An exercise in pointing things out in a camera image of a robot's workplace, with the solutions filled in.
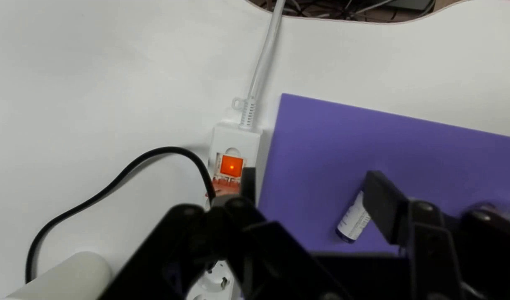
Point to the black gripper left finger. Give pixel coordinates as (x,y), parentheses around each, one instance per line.
(265,255)

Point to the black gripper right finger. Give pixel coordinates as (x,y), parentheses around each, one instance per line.
(460,255)

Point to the white power strip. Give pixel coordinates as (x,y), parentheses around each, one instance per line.
(232,138)

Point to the purple mat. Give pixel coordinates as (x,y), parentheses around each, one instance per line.
(332,143)

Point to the white paper cup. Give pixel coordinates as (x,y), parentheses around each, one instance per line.
(65,276)

